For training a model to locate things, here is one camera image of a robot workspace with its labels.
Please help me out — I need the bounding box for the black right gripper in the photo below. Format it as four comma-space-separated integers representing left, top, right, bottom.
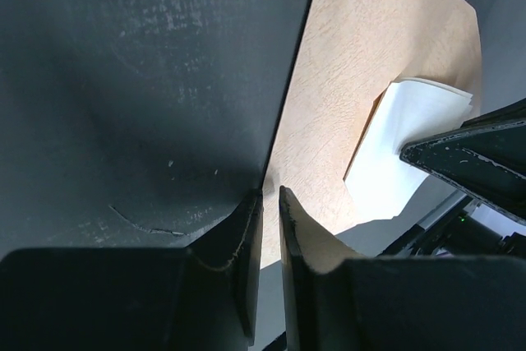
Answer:
381, 99, 525, 256

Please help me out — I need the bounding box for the cream paper letter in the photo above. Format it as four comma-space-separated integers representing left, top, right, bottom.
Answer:
344, 77, 473, 221

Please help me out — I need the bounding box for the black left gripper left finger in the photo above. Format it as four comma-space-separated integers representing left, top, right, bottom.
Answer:
1, 190, 263, 350

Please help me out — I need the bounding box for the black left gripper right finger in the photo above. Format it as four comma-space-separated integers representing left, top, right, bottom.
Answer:
279, 187, 525, 350

